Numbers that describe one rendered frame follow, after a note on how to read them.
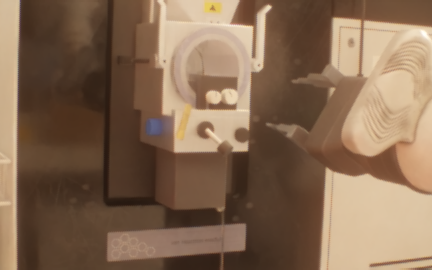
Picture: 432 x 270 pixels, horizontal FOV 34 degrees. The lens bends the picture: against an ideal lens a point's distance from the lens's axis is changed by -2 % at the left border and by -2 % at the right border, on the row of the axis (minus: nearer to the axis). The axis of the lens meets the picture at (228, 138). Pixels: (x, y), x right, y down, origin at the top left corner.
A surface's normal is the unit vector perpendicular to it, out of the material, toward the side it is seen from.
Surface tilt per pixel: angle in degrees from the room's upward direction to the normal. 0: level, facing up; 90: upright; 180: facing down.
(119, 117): 90
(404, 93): 94
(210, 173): 90
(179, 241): 90
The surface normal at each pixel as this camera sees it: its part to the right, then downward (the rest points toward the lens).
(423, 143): -0.84, 0.02
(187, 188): 0.44, 0.11
